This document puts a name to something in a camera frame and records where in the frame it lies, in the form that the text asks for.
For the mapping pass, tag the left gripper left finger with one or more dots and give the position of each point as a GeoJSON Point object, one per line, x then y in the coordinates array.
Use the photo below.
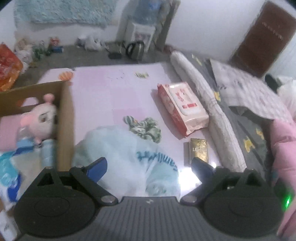
{"type": "Point", "coordinates": [88, 178]}

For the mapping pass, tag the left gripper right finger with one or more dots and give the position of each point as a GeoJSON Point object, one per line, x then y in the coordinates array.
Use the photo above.
{"type": "Point", "coordinates": [211, 179]}

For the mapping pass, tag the blue white plastic pouch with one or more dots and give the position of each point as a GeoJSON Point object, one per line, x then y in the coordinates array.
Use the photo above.
{"type": "Point", "coordinates": [12, 179]}

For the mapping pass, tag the pink plush toy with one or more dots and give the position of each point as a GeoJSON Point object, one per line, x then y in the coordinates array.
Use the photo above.
{"type": "Point", "coordinates": [41, 121]}

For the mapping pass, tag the green patterned small pack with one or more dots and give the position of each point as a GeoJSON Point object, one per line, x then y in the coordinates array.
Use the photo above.
{"type": "Point", "coordinates": [147, 129]}

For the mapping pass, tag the pink knitted cloth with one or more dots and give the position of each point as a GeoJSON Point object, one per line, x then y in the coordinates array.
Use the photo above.
{"type": "Point", "coordinates": [9, 130]}

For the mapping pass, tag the small gold box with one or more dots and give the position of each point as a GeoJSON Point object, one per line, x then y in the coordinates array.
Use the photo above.
{"type": "Point", "coordinates": [195, 148]}

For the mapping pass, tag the rolled beige quilt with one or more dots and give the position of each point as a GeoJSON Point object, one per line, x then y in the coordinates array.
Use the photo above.
{"type": "Point", "coordinates": [220, 128]}

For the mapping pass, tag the dark patterned blanket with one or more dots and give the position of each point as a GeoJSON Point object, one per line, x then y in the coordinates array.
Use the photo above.
{"type": "Point", "coordinates": [250, 130]}

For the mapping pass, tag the pink tissue pack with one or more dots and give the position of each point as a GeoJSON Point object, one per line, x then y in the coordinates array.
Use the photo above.
{"type": "Point", "coordinates": [184, 107]}

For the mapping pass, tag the pink quilt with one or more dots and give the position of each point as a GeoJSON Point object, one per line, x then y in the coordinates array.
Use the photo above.
{"type": "Point", "coordinates": [282, 141]}

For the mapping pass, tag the checkered grey sheet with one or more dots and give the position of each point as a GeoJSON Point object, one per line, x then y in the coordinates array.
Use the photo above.
{"type": "Point", "coordinates": [240, 89]}

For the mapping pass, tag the brown cardboard box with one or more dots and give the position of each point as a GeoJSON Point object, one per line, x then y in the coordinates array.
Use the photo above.
{"type": "Point", "coordinates": [10, 105]}

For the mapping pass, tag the white plastic trash bag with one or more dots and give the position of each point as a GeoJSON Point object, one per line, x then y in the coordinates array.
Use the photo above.
{"type": "Point", "coordinates": [90, 43]}

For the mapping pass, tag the red snack bag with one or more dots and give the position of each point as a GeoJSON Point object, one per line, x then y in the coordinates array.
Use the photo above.
{"type": "Point", "coordinates": [10, 68]}

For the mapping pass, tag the electric kettle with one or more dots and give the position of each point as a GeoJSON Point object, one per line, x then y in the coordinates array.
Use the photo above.
{"type": "Point", "coordinates": [135, 50]}

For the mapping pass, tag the white water dispenser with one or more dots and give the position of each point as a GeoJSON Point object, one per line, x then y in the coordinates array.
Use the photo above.
{"type": "Point", "coordinates": [137, 32]}

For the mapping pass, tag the brown wooden door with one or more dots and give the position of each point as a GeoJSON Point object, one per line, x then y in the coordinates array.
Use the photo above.
{"type": "Point", "coordinates": [267, 37]}

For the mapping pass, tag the blue water jug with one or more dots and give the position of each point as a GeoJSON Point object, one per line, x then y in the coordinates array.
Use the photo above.
{"type": "Point", "coordinates": [147, 12]}

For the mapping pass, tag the floral teal wall cloth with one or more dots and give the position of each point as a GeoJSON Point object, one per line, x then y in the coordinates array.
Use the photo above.
{"type": "Point", "coordinates": [65, 12]}

